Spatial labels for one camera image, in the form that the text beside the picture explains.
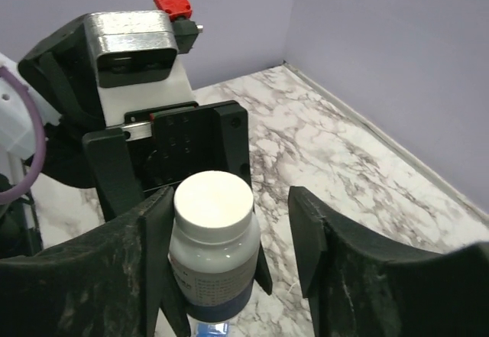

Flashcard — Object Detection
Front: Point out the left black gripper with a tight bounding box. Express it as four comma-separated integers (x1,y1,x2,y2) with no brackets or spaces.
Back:
82,100,251,215

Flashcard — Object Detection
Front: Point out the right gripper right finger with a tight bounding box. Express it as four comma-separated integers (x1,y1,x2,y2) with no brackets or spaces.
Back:
288,186,488,336

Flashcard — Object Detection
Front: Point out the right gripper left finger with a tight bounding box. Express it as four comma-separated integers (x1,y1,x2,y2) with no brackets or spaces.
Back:
1,187,173,336

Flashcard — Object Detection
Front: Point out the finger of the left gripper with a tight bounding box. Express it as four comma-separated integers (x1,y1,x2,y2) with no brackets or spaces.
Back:
157,264,191,337
254,244,273,295

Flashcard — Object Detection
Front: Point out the blue weekly pill organizer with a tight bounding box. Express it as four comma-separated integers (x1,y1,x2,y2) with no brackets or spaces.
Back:
193,320,229,337

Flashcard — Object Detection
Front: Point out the white pill bottle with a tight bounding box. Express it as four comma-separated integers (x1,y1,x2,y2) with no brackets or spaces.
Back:
169,170,261,323

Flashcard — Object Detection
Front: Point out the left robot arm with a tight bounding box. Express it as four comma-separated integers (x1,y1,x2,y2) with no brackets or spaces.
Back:
1,11,272,336

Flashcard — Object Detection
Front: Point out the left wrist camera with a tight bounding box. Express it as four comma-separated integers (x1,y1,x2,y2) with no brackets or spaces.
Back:
83,10,193,127

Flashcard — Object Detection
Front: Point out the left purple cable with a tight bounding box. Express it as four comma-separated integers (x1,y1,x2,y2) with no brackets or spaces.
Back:
0,0,169,205

